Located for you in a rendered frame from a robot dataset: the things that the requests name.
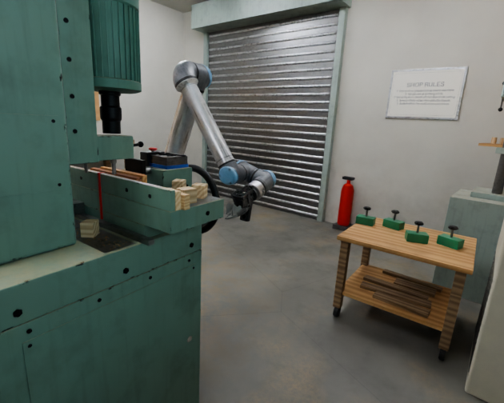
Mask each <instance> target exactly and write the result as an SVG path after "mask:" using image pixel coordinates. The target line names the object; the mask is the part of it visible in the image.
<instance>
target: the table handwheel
mask: <svg viewBox="0 0 504 403"><path fill-rule="evenodd" d="M189 167H191V168H192V171H193V172H195V173H197V174H199V175H201V176H202V177H203V178H204V179H205V181H206V182H207V184H208V186H209V187H210V191H211V193H212V196H213V197H216V198H220V196H219V192H218V187H217V186H216V184H215V182H214V179H213V178H212V177H211V176H210V174H209V173H208V172H207V171H205V170H204V169H203V168H202V167H200V166H196V165H192V164H189ZM217 220H218V219H217ZM217 220H213V221H209V222H207V223H206V224H205V225H204V226H203V227H202V233H206V232H208V231H209V230H211V229H212V228H213V227H214V225H215V223H216V222H217Z"/></svg>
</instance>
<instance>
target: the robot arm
mask: <svg viewBox="0 0 504 403"><path fill-rule="evenodd" d="M173 82H174V87H175V89H176V90H177V91H178V92H179V93H181V95H180V98H179V102H178V107H177V109H176V113H175V115H174V120H173V124H172V126H171V130H170V135H169V138H168V141H167V144H166V149H165V153H171V154H184V153H185V151H186V147H187V143H188V141H189V138H190V133H191V130H192V128H193V125H194V120H195V121H196V123H197V125H198V128H199V129H200V131H201V133H202V136H203V137H204V139H205V141H206V144H207V145H208V147H209V149H210V152H211V153H212V155H213V157H214V160H215V161H216V163H217V165H218V168H219V174H218V175H219V178H220V180H221V182H222V183H224V184H225V185H234V184H236V183H239V182H244V181H245V182H248V183H249V184H246V185H245V186H243V187H242V188H241V189H240V190H239V189H236V190H235V191H236V193H235V194H234V192H235V191H234V192H233V193H232V194H231V198H233V202H234V204H232V205H230V204H229V203H227V204H226V214H225V219H231V218H235V217H239V216H240V220H242V221H250V215H251V210H252V205H253V201H257V200H258V199H260V198H261V197H262V196H263V195H264V194H265V193H266V192H267V191H269V190H270V189H271V188H273V186H274V185H275V183H276V177H275V175H274V173H273V172H271V171H270V170H264V171H262V170H260V169H258V168H257V167H255V166H252V165H251V164H249V163H248V162H246V161H243V160H239V161H238V162H236V161H235V159H234V158H233V156H232V154H231V152H230V150H229V148H228V146H227V144H226V142H225V140H224V138H223V136H222V134H221V132H220V130H219V128H218V126H217V124H216V122H215V120H214V118H213V116H212V114H211V112H210V110H209V108H208V106H207V104H206V102H205V100H204V98H203V96H202V95H203V94H204V91H205V88H207V87H208V86H210V84H211V82H212V73H211V72H210V69H209V68H208V67H207V66H204V65H203V64H200V63H196V62H191V61H187V60H185V61H182V62H179V63H178V64H177V65H176V66H175V68H174V72H173Z"/></svg>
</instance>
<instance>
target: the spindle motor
mask: <svg viewBox="0 0 504 403"><path fill-rule="evenodd" d="M89 12H90V36H91V49H92V62H93V74H94V91H95V92H98V91H99V90H109V91H117V92H121V94H137V93H140V92H142V84H141V83H142V82H141V55H140V29H139V0H89Z"/></svg>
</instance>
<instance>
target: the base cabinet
mask: <svg viewBox="0 0 504 403"><path fill-rule="evenodd" d="M201 265H202V250H201V249H199V250H197V251H194V252H193V253H189V254H187V255H186V256H183V257H180V258H178V259H176V260H173V261H170V262H168V263H166V264H164V265H160V266H159V267H157V268H154V269H152V270H149V271H147V272H145V273H142V274H139V275H138V276H135V277H132V278H130V279H128V280H126V281H123V282H120V283H118V284H117V285H113V286H111V287H109V288H107V289H104V290H102V291H99V292H97V293H94V294H92V295H90V296H88V297H84V298H83V299H80V300H78V301H75V302H73V303H70V304H69V305H65V306H63V307H61V308H59V309H56V310H54V311H51V312H49V313H46V314H44V315H42V316H40V317H36V318H35V319H33V320H30V321H27V322H25V323H23V324H21V325H17V326H15V327H14V328H11V329H8V330H6V331H4V332H1V333H0V403H199V370H200V318H201Z"/></svg>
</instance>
